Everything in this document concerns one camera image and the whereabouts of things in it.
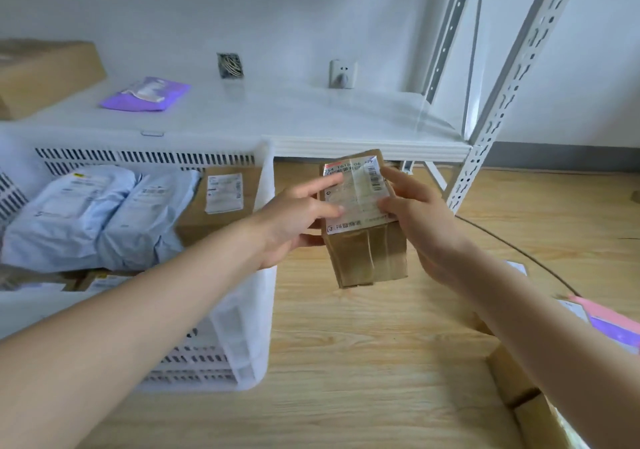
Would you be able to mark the person's right hand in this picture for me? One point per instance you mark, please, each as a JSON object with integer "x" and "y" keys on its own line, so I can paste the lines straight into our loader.
{"x": 430, "y": 234}

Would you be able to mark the person's left hand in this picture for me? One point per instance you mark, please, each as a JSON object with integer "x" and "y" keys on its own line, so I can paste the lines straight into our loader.
{"x": 290, "y": 229}

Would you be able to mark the person's right thumb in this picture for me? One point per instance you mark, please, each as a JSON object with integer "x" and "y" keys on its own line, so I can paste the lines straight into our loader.
{"x": 389, "y": 206}

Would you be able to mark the person's left thumb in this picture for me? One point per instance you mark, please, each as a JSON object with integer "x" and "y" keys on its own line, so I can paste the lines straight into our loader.
{"x": 327, "y": 211}

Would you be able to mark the small labelled cardboard box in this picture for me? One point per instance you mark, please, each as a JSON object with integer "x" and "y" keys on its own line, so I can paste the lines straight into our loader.
{"x": 367, "y": 249}

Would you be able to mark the person's left forearm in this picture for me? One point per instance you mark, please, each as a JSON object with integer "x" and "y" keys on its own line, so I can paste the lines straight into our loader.
{"x": 125, "y": 343}

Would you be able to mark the person's right forearm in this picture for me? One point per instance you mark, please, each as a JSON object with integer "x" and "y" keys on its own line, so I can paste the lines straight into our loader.
{"x": 545, "y": 343}

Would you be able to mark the cardboard box with white label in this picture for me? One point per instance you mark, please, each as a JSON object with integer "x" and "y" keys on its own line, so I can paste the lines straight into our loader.
{"x": 235, "y": 184}

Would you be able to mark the white metal shelf rack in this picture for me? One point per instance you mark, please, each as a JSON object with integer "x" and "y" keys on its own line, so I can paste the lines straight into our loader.
{"x": 310, "y": 114}

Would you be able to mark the white paper slip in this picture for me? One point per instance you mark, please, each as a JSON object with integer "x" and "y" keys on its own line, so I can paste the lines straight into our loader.
{"x": 517, "y": 268}

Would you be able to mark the white plastic slotted basket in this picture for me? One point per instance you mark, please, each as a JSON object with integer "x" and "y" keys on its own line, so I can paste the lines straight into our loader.
{"x": 240, "y": 323}

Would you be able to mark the pale blue poly mailer bag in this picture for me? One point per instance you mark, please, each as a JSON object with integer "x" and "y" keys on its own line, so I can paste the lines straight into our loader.
{"x": 60, "y": 219}
{"x": 145, "y": 224}

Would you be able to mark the purple plastic packet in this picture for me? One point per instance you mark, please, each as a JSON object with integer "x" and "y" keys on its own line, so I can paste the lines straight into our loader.
{"x": 145, "y": 95}

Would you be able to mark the open cardboard carton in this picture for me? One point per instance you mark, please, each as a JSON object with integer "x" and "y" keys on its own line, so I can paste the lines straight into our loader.
{"x": 520, "y": 393}

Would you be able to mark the pink and purple packet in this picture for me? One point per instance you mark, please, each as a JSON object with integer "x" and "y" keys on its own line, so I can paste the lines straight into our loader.
{"x": 612, "y": 323}

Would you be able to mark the large brown cardboard box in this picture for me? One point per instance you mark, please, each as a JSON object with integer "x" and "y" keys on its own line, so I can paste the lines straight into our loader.
{"x": 45, "y": 76}

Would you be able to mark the white wall socket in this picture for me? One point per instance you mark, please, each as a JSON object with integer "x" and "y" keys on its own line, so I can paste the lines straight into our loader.
{"x": 343, "y": 74}

